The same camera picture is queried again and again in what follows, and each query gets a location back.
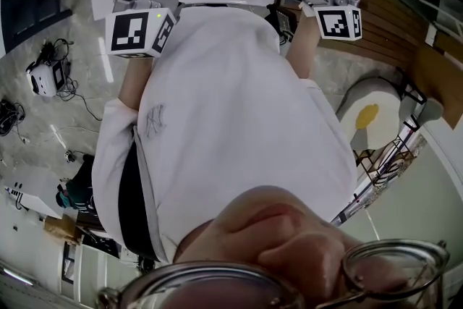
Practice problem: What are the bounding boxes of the black cable tangle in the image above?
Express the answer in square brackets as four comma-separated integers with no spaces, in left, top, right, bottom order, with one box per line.
[43,38,104,122]

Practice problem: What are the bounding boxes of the person's right forearm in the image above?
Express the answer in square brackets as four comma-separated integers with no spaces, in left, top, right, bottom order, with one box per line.
[284,9,321,80]

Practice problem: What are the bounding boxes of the brown cardboard box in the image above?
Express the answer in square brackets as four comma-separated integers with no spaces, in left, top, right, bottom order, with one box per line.
[43,215,82,247]

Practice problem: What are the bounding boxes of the brown wooden board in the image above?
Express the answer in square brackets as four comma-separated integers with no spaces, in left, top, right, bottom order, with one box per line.
[410,43,463,130]

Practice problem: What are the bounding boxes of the black waist device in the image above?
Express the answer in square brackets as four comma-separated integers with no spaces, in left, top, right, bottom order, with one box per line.
[266,4,297,45]

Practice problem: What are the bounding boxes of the small white box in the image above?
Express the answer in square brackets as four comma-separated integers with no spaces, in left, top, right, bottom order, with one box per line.
[425,23,438,48]

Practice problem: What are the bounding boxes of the black shoulder strap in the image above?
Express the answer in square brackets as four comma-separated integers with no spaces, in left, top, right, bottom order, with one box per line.
[118,140,162,261]

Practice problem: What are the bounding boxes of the person's white t-shirt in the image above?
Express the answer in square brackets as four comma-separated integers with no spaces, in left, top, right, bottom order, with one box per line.
[90,5,359,263]

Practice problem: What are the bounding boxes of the black wire rack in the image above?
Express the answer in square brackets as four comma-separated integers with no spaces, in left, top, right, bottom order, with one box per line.
[356,115,426,189]

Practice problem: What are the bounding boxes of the white panel with black marks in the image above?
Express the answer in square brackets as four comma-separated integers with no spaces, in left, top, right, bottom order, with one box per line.
[3,169,65,220]

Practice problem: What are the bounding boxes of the teal head strap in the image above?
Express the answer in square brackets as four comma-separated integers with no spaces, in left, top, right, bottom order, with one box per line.
[56,184,72,208]

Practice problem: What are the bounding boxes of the black cable bundle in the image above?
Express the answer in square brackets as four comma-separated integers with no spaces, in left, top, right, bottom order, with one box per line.
[0,99,26,137]

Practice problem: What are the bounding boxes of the wooden slatted platform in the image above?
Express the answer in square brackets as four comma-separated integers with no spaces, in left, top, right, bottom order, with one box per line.
[280,0,435,72]

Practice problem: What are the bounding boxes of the person's face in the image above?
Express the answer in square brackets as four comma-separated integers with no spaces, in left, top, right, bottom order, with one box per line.
[172,185,428,309]

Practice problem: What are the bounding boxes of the fried egg cushion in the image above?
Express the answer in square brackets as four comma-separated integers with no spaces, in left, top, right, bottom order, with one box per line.
[335,77,402,152]

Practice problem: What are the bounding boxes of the round metal eyeglasses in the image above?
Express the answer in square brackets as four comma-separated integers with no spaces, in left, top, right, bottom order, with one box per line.
[94,238,452,309]

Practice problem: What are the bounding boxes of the person's left forearm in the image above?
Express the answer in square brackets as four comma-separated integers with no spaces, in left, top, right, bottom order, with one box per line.
[118,56,155,111]

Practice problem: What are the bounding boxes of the dark cabinet with white top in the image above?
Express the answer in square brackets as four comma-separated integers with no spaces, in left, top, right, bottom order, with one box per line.
[0,0,73,59]

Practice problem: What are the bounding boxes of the white device with black screen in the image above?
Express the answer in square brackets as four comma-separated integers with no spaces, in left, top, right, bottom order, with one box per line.
[25,59,66,98]

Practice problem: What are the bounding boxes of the gray round cushion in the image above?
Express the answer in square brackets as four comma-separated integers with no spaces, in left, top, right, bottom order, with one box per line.
[397,97,445,128]

